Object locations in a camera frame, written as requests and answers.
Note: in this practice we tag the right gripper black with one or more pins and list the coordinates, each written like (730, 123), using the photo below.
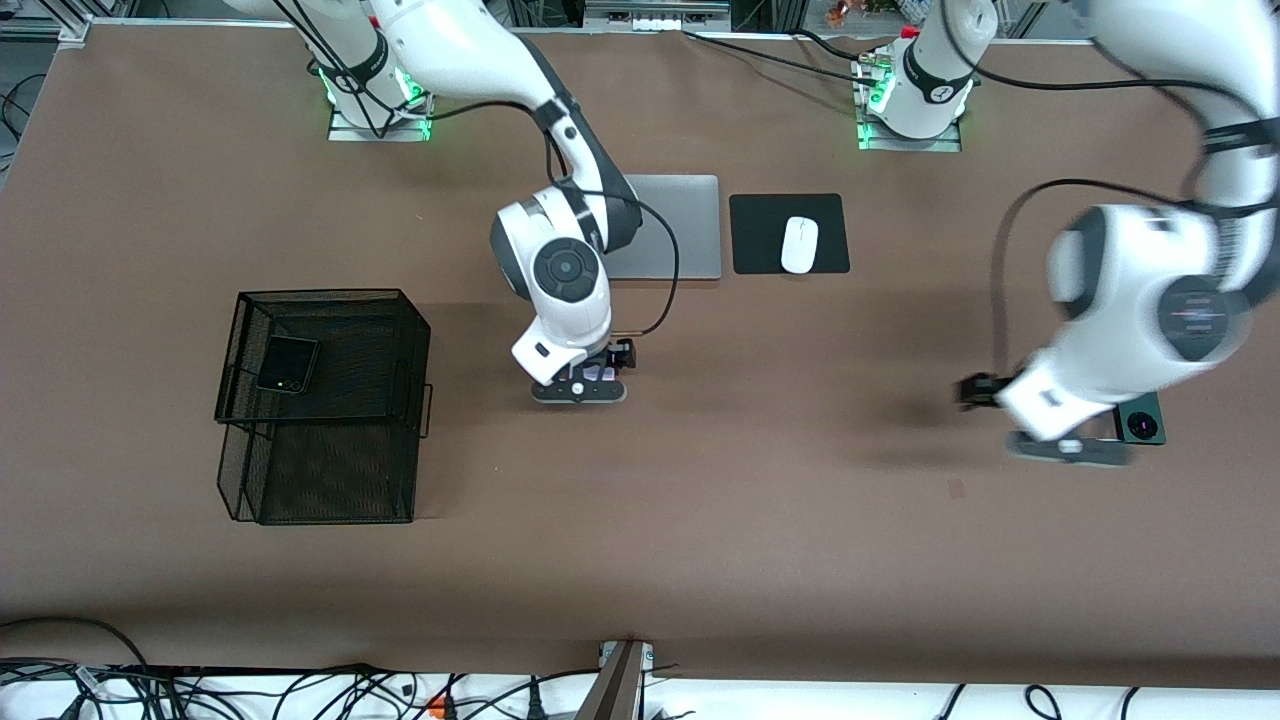
(618, 353)

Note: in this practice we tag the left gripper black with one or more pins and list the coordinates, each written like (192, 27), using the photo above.
(981, 390)

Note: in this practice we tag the white folding phone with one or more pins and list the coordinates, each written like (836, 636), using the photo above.
(596, 373)

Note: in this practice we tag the dark green phone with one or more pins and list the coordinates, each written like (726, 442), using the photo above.
(1145, 425)

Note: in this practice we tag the black folding phone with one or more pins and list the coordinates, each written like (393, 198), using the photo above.
(290, 362)

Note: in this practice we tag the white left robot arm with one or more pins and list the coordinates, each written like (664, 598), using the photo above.
(1130, 290)

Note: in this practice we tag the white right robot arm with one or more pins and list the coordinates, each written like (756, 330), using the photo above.
(460, 40)

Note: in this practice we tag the silver laptop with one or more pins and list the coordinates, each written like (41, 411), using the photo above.
(690, 230)

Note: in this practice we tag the black mouse pad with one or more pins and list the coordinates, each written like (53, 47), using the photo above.
(760, 250)

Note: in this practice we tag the white computer mouse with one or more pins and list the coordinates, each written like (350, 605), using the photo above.
(799, 245)

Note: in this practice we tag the black mesh tray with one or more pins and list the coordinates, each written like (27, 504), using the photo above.
(330, 480)

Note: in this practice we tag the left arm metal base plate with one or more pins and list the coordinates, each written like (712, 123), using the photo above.
(910, 146)

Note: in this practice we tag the metal camera post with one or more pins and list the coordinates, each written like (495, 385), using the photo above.
(618, 690)

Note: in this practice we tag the grey network switch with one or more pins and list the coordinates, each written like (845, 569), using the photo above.
(655, 15)

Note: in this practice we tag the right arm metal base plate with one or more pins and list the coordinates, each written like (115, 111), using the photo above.
(345, 134)

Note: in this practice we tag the aluminium frame profile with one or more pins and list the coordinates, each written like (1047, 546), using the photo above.
(45, 30)

